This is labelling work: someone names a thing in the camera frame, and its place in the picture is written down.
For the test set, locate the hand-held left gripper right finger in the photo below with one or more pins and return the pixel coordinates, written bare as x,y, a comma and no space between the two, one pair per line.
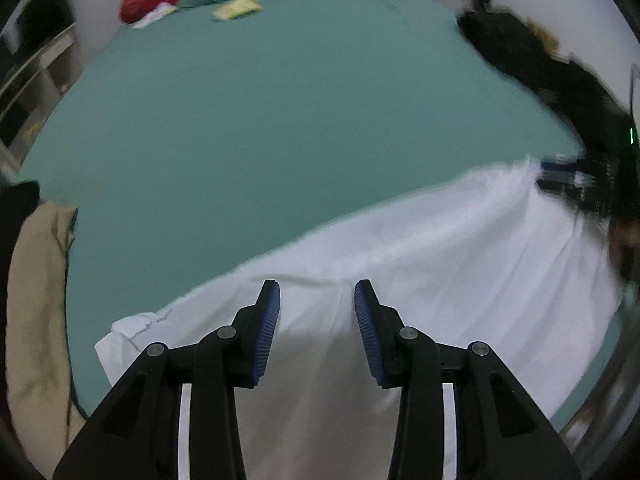
370,340

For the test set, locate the yellow cloth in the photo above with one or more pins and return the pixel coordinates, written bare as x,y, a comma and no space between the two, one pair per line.
237,7

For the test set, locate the black jacket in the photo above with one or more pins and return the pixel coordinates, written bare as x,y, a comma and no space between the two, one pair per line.
540,60

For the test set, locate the black cloth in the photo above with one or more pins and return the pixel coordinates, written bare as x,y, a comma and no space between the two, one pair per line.
17,225

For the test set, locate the small white cloth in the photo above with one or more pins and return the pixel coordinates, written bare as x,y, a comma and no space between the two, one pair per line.
152,17

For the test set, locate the beige clothes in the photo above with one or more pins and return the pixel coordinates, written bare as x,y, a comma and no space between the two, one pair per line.
40,335

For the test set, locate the beige computer desk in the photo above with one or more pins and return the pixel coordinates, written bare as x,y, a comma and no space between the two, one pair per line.
35,95

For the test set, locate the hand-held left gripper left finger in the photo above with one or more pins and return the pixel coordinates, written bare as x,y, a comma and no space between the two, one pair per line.
262,340

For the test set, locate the black monitor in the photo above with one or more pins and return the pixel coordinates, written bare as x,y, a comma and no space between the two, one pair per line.
40,10

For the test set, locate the white hooded shirt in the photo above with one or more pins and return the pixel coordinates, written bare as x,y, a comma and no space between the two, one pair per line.
425,270

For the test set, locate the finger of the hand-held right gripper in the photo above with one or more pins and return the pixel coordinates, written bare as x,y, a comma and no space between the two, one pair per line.
562,176

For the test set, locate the person's right hand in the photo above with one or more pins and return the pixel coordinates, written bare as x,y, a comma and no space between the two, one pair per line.
625,250

